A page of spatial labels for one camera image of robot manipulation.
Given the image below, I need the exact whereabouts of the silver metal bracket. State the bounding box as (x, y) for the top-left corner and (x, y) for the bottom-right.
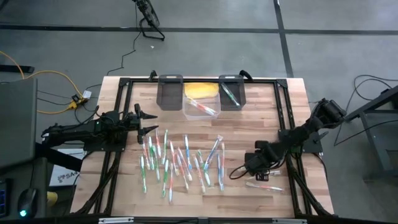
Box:
(98, 217), (135, 224)
(271, 218), (308, 224)

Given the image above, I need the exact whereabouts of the yellow extension cable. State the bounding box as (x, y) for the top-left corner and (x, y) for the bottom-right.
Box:
(0, 50), (84, 115)

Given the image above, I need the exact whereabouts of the black keyboard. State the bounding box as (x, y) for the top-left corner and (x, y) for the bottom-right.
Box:
(0, 179), (9, 218)

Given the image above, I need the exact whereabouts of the green white toothbrush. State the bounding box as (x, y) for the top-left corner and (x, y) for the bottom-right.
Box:
(147, 135), (155, 171)
(160, 129), (169, 166)
(160, 158), (170, 198)
(152, 145), (161, 184)
(139, 154), (148, 194)
(221, 82), (241, 107)
(197, 149), (212, 187)

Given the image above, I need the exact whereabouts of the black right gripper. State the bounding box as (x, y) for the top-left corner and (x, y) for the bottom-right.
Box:
(244, 144), (287, 182)

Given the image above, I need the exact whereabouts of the clear plastic bin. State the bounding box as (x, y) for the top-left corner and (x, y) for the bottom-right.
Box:
(182, 82), (222, 121)

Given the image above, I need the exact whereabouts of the black computer mouse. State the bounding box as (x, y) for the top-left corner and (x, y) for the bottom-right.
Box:
(17, 187), (40, 219)

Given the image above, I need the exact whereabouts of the black square base plate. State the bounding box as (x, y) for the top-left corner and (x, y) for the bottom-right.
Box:
(83, 136), (127, 152)
(277, 129), (324, 154)

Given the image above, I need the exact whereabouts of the white printed sheet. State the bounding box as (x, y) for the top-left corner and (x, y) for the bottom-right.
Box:
(49, 147), (86, 187)

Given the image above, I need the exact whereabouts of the blue white toothbrush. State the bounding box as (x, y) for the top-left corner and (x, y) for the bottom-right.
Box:
(182, 134), (193, 172)
(216, 153), (225, 192)
(203, 134), (224, 172)

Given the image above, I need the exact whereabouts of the yellow plastic object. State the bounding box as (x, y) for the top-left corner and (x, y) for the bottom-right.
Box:
(46, 191), (59, 208)

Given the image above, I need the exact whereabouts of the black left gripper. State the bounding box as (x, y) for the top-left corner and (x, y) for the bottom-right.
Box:
(124, 103), (159, 144)

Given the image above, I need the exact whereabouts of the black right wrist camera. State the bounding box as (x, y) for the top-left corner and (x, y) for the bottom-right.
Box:
(254, 140), (271, 151)

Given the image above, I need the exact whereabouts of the black metal side table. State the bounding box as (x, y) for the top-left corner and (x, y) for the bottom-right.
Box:
(344, 85), (398, 182)

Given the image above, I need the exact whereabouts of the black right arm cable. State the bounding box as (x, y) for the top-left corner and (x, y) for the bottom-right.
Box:
(229, 166), (249, 180)

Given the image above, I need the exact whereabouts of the yellow cloth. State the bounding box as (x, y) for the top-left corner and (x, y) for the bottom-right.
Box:
(183, 82), (220, 100)

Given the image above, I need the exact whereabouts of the pile of bagged toothbrushes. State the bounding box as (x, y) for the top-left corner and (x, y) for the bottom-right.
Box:
(192, 154), (206, 194)

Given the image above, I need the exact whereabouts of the yellow black power plug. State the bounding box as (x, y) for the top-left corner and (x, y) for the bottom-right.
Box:
(66, 93), (88, 110)

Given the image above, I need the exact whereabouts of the black floor cable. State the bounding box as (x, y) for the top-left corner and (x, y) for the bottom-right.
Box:
(106, 4), (140, 77)

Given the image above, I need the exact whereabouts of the black aluminium table frame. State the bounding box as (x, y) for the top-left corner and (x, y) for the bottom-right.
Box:
(70, 76), (335, 218)

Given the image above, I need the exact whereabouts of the dark translucent grey bin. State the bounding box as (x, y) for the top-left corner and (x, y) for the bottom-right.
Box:
(218, 74), (247, 111)
(156, 74), (184, 111)

